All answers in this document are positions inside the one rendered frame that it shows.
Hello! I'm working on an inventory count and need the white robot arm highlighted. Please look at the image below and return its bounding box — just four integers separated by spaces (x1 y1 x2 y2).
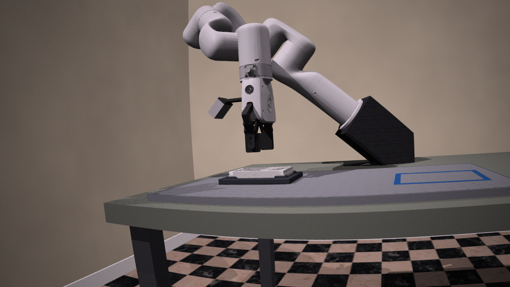
183 2 363 131

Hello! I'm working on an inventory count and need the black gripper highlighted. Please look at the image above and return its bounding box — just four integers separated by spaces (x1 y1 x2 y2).
240 76 276 153

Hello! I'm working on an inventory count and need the blue tape outline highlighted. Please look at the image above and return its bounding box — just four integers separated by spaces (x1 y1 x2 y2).
394 170 492 185

